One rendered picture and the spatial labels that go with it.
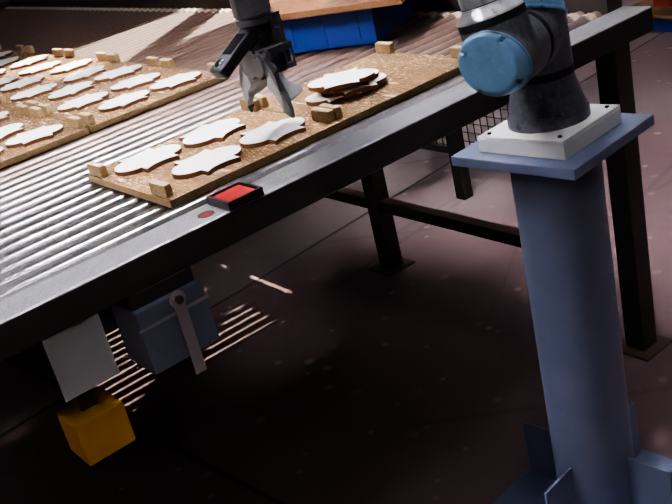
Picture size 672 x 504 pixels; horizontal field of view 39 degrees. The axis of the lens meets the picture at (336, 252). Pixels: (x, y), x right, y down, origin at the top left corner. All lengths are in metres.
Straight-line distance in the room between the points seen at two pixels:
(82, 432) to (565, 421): 0.98
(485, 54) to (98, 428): 0.88
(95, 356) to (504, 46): 0.83
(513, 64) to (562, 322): 0.57
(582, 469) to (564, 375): 0.24
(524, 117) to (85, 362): 0.87
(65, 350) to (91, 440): 0.16
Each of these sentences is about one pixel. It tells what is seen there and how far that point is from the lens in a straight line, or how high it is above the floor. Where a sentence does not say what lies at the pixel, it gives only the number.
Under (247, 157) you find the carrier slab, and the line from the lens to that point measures 1.86.
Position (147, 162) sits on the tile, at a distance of 1.97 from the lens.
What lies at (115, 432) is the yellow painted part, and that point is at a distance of 1.66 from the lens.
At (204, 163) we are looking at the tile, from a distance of 1.86.
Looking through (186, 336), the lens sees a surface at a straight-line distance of 1.66.
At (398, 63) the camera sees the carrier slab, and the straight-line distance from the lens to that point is 2.29.
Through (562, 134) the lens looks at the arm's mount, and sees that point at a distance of 1.73.
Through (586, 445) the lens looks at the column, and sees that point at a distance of 2.08.
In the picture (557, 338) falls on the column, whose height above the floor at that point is 0.48.
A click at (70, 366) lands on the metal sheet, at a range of 1.61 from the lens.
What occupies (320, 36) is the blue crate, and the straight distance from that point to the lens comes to 2.67.
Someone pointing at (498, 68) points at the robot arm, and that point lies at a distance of 1.60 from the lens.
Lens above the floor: 1.49
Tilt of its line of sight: 24 degrees down
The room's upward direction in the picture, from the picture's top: 14 degrees counter-clockwise
